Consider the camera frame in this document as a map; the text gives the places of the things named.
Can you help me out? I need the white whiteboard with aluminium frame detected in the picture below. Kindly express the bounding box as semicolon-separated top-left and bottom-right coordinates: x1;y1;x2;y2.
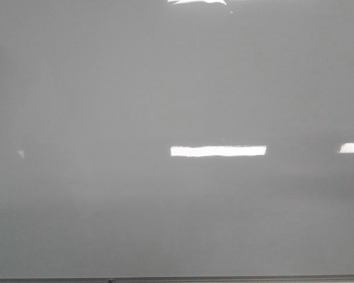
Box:
0;1;354;278

